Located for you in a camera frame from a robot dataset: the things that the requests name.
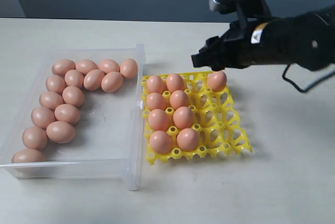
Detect brown egg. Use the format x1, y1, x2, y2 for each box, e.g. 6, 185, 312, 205
166, 73, 185, 93
146, 93, 167, 111
173, 106, 195, 130
22, 126, 48, 151
120, 59, 138, 79
83, 69, 105, 91
62, 86, 84, 107
207, 71, 227, 92
149, 130, 173, 155
64, 70, 84, 88
98, 59, 120, 74
170, 90, 189, 110
39, 91, 64, 110
148, 109, 170, 131
75, 59, 98, 75
31, 106, 56, 129
147, 75, 165, 94
176, 128, 199, 152
54, 104, 81, 125
46, 121, 76, 143
101, 72, 123, 93
12, 149, 46, 163
52, 59, 75, 76
46, 75, 66, 94

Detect yellow plastic egg tray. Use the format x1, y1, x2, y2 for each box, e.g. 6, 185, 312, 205
142, 71, 252, 165

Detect clear plastic bin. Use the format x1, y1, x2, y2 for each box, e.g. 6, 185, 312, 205
1, 44, 146, 191

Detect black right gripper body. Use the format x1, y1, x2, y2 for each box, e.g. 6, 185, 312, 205
205, 19, 264, 69

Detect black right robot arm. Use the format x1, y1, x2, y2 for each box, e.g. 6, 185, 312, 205
191, 5, 334, 71

